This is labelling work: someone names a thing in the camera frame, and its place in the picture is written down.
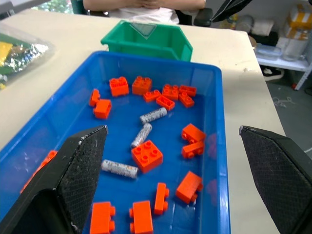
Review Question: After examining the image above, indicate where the person in white shirt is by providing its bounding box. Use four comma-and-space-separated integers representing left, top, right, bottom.
82, 0, 207, 25

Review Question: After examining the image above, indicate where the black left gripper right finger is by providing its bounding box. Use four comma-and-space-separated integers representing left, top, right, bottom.
239, 125, 312, 234

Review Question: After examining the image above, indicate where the clear plastic bag with packets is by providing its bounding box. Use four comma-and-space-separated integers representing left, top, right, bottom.
0, 23, 57, 91

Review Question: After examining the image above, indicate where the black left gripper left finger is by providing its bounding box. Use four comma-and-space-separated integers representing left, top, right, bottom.
0, 125, 109, 234

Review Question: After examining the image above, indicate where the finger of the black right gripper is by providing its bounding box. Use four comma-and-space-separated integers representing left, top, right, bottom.
211, 0, 253, 23

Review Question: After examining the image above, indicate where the blue plastic tray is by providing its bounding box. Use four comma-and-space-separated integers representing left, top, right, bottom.
0, 50, 232, 234

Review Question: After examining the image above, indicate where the white cord on floor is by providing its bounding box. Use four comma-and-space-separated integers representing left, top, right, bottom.
272, 96, 296, 108

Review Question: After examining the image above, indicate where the red 1x2 toy brick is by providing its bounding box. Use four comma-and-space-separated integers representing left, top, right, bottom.
143, 89, 162, 103

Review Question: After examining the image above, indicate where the clear plastic food container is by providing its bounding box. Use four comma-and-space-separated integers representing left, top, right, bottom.
255, 43, 282, 61

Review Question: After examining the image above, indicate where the yellow and white striped part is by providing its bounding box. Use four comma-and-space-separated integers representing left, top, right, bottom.
283, 4, 312, 41

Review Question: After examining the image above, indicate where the clear glass jar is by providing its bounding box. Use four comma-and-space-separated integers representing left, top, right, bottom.
282, 36, 309, 62

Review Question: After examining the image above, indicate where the white metal shelf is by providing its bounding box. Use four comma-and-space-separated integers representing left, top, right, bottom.
255, 55, 312, 91

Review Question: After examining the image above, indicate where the green plastic bin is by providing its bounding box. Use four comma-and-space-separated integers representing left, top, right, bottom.
100, 19, 194, 62

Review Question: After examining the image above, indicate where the black and white shoe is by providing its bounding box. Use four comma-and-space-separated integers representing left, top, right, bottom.
261, 66, 285, 82

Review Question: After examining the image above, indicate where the silver printed battery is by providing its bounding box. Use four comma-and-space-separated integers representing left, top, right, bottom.
130, 123, 153, 149
139, 107, 168, 125
101, 159, 139, 180

